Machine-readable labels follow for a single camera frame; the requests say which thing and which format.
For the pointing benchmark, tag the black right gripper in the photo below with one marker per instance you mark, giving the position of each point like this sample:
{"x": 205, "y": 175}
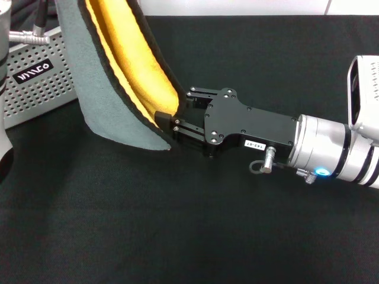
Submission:
{"x": 251, "y": 127}

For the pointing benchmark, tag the grey yellow towel black trim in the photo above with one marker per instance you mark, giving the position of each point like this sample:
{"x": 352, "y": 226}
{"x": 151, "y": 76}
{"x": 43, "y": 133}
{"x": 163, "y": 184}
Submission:
{"x": 103, "y": 103}

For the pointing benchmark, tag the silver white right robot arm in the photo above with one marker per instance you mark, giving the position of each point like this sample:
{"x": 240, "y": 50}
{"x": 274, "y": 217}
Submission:
{"x": 325, "y": 142}

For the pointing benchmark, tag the black tablecloth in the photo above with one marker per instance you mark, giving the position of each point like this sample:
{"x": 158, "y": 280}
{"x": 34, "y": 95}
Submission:
{"x": 207, "y": 222}

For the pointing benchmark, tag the grey perforated plastic storage box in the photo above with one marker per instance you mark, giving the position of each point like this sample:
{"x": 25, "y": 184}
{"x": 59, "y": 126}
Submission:
{"x": 38, "y": 97}

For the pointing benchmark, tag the right gripper silver plug connector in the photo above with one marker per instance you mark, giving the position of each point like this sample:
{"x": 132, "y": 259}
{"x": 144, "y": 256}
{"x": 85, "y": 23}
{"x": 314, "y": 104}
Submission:
{"x": 270, "y": 159}

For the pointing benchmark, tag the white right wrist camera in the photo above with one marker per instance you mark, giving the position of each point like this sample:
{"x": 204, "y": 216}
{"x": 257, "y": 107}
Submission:
{"x": 367, "y": 97}

